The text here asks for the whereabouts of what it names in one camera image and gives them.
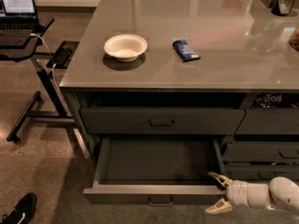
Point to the grey counter cabinet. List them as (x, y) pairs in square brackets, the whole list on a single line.
[(244, 52)]

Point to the dark glass jug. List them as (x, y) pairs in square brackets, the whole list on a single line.
[(285, 0)]

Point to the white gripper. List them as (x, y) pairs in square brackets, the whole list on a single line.
[(237, 192)]

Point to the black phone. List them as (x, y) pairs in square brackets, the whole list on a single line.
[(61, 56)]

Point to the black chips bag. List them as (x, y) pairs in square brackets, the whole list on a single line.
[(270, 100)]

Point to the black sneaker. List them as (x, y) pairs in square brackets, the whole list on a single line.
[(23, 212)]

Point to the blue snack packet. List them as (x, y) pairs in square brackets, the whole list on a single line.
[(185, 51)]

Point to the white bowl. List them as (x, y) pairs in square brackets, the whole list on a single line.
[(125, 48)]

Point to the open black laptop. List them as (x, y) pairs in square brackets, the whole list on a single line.
[(18, 19)]

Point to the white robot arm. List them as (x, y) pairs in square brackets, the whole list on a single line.
[(280, 195)]

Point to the brown item in dish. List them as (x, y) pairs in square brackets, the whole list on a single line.
[(294, 39)]

